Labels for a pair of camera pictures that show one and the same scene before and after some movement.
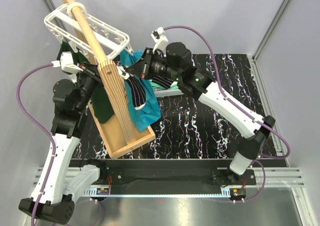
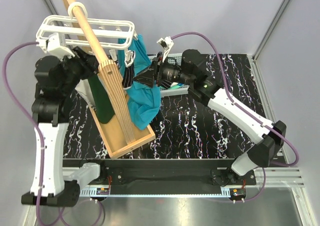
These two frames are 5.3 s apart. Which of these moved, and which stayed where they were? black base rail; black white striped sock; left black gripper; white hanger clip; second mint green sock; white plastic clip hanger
Moved: white hanger clip; black white striped sock; left black gripper; white plastic clip hanger
Stayed: second mint green sock; black base rail
